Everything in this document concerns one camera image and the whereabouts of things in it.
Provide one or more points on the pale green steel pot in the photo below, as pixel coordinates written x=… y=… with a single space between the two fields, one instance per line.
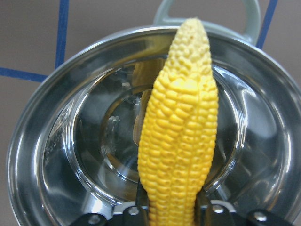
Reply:
x=75 y=148

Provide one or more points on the yellow corn cob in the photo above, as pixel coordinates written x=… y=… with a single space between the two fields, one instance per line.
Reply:
x=178 y=137

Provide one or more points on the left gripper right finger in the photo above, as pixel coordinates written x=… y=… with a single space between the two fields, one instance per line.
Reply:
x=253 y=207

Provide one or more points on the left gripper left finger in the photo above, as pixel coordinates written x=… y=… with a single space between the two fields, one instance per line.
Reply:
x=127 y=214

